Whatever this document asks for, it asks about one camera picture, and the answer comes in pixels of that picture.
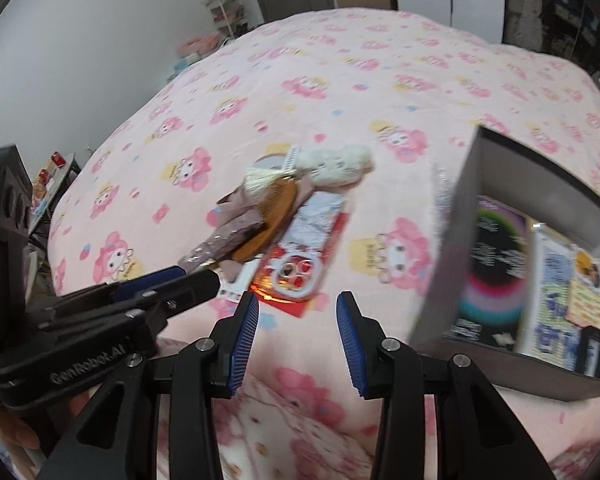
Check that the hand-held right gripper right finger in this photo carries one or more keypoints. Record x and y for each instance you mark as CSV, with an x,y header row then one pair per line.
x,y
350,345

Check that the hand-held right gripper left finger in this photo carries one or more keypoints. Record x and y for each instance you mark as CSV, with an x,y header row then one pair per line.
x,y
245,340

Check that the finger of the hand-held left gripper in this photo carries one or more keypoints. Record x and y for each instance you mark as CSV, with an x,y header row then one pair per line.
x,y
190,287
150,277

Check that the white phone case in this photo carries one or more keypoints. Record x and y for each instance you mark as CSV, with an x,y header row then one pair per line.
x,y
310,230

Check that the purple printed box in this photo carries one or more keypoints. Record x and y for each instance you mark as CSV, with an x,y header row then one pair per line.
x,y
490,260

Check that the small black frame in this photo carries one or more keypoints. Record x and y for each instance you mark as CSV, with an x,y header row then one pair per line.
x,y
582,350

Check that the yellow printed card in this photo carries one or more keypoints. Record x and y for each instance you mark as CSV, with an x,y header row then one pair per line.
x,y
587,300

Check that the dark cardboard box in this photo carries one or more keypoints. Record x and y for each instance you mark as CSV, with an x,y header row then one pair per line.
x,y
530,182

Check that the person's left hand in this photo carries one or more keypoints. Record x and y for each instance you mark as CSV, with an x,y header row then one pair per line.
x,y
17,430

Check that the small white card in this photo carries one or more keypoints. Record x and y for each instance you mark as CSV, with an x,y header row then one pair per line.
x,y
237,285

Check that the red packet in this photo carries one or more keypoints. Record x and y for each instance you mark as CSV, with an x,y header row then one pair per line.
x,y
280,304

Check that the brown glittery hair bow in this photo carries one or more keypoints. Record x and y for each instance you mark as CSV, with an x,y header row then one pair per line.
x,y
230,230

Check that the small side table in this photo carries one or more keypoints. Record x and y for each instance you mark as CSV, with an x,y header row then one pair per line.
x,y
60,180

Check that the wooden comb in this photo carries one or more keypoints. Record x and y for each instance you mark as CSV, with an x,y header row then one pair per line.
x,y
270,215

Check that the white tassel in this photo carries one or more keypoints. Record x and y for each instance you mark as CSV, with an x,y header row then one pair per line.
x,y
262,182

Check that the small white comb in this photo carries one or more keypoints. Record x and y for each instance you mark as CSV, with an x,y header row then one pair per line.
x,y
291,159

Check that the white plush toy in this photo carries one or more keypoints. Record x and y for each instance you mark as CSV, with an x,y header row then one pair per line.
x,y
340,165

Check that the bead pegboard picture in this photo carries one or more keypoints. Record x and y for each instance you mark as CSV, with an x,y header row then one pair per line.
x,y
550,300

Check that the pink fluffy item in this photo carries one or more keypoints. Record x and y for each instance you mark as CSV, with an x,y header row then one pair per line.
x,y
200,45

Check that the pink printed blanket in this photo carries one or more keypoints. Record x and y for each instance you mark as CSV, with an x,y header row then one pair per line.
x,y
330,85

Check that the white shelf rack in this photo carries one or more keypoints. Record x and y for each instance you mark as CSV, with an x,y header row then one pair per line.
x,y
220,5

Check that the hanging clothes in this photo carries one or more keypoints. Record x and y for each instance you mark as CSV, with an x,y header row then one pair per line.
x,y
525,0

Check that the cluttered shelf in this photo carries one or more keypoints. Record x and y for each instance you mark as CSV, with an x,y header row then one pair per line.
x,y
580,20

